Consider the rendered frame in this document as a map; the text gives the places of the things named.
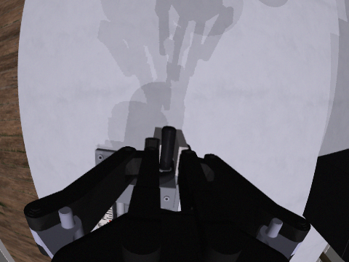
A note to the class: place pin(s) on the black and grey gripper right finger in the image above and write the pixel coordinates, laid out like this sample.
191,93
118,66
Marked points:
214,190

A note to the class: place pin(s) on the grey bench vise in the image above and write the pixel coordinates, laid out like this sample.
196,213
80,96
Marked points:
170,197

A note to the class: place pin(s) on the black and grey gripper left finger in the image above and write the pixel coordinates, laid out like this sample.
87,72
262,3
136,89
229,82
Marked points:
67,215

